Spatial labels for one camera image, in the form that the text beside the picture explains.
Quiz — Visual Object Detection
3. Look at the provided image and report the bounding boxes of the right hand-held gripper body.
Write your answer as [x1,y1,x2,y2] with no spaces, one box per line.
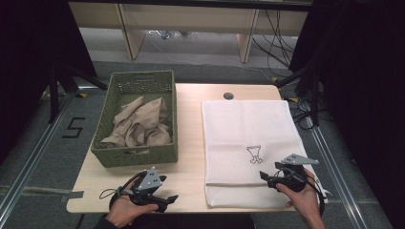
[266,153,320,193]

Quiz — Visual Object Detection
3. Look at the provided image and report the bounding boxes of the person's left hand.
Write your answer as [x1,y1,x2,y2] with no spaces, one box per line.
[106,178,160,229]

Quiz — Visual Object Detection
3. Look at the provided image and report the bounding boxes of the white mesh laundry bag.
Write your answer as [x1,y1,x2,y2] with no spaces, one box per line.
[201,99,320,208]

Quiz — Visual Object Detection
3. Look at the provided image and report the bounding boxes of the light wooden desk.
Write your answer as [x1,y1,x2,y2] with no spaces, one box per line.
[68,0,312,64]

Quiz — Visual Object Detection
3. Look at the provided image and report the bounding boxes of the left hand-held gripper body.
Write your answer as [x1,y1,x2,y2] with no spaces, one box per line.
[128,166,168,214]

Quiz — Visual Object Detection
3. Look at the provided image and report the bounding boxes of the aluminium floor rail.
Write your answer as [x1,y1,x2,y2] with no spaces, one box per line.
[305,116,371,229]
[0,85,100,221]

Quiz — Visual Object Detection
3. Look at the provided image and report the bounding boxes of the hanging black cables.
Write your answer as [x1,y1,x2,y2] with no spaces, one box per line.
[252,9,296,78]

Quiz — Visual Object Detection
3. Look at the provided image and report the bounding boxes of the left hand-held gripper black cable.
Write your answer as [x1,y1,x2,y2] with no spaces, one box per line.
[98,171,148,210]

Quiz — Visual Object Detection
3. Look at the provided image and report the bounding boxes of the beige garment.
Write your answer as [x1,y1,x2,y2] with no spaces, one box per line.
[100,95,173,150]

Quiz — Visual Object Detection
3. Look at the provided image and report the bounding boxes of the black floor cables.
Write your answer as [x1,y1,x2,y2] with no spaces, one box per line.
[287,94,332,131]

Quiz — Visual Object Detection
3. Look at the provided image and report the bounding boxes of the green woven basket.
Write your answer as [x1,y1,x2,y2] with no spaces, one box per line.
[91,70,179,169]

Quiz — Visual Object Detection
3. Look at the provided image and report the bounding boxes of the black metal stand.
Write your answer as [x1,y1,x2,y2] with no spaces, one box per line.
[274,63,321,127]
[47,61,109,125]

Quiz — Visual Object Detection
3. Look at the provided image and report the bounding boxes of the person's right hand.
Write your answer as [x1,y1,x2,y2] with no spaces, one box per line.
[275,168,323,224]

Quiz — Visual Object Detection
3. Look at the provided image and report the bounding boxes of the black curtain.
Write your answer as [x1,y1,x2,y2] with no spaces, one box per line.
[288,0,405,229]
[0,0,97,166]

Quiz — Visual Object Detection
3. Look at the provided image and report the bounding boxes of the hand-held gripper black cable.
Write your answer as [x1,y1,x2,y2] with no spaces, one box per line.
[302,173,327,218]
[98,171,148,210]

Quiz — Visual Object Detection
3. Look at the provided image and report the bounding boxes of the grey floor strip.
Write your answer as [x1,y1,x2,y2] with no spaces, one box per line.
[0,185,85,204]

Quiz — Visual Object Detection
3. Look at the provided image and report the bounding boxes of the right hand-held gripper black cable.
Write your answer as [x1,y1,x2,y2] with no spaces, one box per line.
[302,173,327,218]

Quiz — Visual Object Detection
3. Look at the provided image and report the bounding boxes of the crumpled clear plastic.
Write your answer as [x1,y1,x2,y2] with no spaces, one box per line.
[147,30,193,41]

